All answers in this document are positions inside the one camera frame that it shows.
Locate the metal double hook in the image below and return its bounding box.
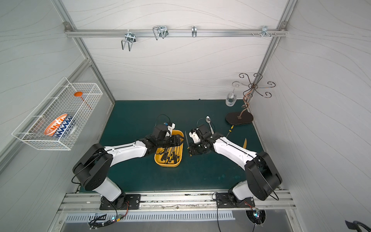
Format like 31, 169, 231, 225
121, 30, 136, 51
152, 26, 169, 40

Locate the clear glass cup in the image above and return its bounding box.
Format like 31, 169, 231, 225
226, 90, 237, 107

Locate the aluminium top cross rail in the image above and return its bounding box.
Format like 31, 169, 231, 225
65, 28, 288, 38

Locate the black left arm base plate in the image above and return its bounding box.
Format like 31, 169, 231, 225
99, 194, 142, 210

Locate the brown metal cup tree stand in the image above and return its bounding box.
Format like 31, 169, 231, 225
225, 73, 276, 126

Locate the yellow plastic storage tray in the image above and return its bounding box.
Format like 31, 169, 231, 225
154, 130, 184, 168

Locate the yellow black screwdriver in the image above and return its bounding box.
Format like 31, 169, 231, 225
225, 125, 234, 138

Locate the white wire wall basket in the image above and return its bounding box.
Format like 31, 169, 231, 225
12, 77, 103, 150

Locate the metal double hook left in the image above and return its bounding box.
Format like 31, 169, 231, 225
121, 30, 136, 51

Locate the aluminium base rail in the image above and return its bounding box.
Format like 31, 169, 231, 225
58, 189, 296, 213

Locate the metal double hook middle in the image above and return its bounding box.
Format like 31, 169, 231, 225
152, 26, 169, 40

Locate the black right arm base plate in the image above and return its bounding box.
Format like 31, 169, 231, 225
212, 192, 255, 208

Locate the orange ladle in basket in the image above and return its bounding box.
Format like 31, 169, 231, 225
74, 91, 92, 110

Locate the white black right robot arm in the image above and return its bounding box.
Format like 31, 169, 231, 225
187, 124, 282, 202

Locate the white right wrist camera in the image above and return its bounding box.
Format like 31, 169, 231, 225
189, 131, 201, 144

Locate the black cable bundle with led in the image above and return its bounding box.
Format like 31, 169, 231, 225
88, 213, 125, 229

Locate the silver metal spoon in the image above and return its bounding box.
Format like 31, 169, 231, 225
205, 116, 214, 134

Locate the small metal hook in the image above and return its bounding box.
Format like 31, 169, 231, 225
191, 26, 197, 38

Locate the metal hook bracket right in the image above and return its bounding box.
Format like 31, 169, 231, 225
251, 26, 277, 38

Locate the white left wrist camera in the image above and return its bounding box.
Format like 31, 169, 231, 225
166, 122, 175, 137

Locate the blue white patterned bowl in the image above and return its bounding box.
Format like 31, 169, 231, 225
52, 115, 75, 138

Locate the orange white patterned bowl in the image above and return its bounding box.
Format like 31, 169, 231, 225
44, 114, 68, 136

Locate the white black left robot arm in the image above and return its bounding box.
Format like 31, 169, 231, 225
72, 123, 184, 202

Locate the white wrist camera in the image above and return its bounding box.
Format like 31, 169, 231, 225
166, 122, 175, 137
189, 131, 201, 144

